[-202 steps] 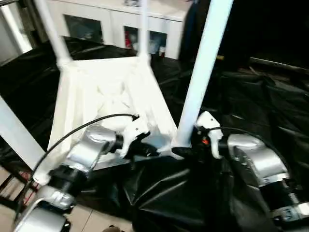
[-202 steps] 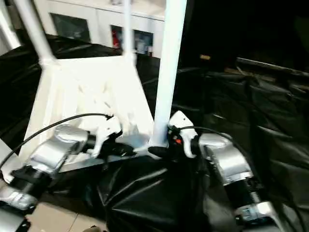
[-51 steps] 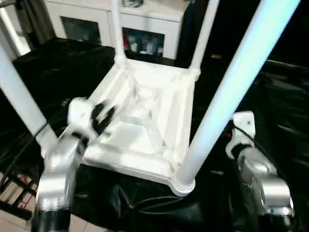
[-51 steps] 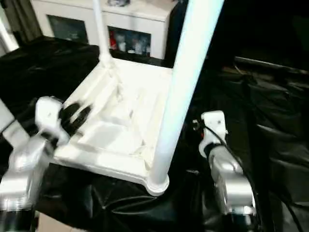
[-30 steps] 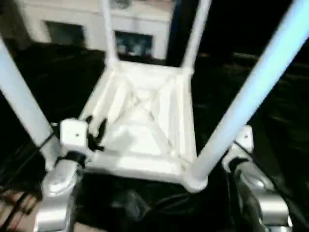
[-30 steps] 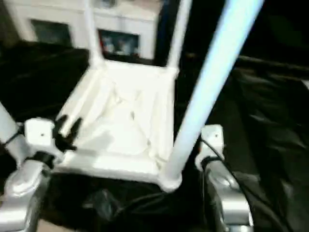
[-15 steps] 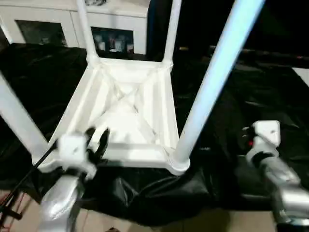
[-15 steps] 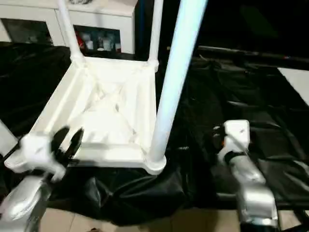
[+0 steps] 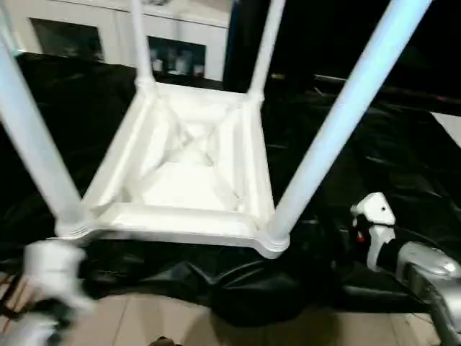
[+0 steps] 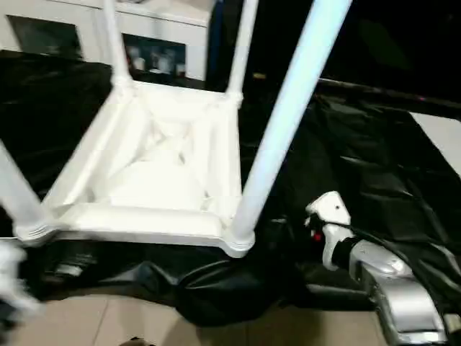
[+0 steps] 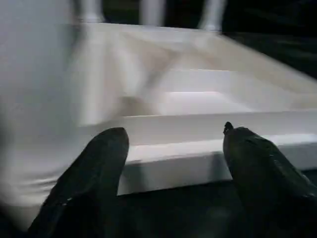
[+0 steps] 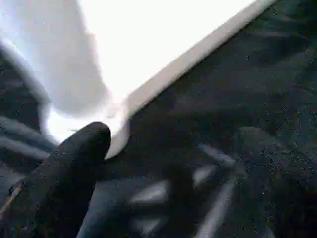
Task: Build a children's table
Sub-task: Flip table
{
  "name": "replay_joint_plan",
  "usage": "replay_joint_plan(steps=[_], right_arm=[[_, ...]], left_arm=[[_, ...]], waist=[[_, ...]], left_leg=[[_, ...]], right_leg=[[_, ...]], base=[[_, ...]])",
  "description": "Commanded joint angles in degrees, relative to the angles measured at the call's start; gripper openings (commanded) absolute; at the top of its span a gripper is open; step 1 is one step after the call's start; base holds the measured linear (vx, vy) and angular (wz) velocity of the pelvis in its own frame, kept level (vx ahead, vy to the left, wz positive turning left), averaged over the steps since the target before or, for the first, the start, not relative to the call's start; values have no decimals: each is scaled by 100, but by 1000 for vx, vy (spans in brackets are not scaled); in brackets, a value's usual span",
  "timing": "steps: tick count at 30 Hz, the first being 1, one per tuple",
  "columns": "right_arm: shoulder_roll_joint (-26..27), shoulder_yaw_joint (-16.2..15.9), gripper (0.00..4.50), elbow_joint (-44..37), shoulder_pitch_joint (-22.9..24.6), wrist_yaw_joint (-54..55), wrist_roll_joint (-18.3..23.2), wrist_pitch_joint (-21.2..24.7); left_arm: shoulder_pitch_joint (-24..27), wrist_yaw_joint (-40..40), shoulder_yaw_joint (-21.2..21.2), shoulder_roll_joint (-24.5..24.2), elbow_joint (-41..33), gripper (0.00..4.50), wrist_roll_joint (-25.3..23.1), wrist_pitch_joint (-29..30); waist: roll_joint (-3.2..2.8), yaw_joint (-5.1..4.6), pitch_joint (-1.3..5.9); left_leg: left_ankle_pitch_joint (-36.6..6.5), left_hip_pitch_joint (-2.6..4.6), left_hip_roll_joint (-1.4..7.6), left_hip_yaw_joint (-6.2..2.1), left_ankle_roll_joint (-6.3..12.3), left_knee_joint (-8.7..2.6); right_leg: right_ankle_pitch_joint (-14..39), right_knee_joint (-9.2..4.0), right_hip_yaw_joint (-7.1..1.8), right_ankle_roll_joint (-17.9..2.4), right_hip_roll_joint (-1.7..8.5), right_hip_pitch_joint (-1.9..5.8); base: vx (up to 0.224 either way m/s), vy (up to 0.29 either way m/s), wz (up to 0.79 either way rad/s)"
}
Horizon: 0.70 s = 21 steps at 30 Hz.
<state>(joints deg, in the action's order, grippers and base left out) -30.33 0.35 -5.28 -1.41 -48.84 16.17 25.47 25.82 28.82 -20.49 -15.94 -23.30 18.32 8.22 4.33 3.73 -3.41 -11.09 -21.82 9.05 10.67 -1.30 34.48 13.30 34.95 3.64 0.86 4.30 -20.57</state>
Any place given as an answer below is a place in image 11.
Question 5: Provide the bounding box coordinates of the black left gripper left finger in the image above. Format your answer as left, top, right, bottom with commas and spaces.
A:
27, 127, 130, 238

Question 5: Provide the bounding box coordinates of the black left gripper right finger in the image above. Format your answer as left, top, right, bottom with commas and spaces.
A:
222, 121, 317, 238

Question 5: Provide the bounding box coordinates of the black plastic mat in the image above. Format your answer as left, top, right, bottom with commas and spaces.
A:
0, 30, 317, 238

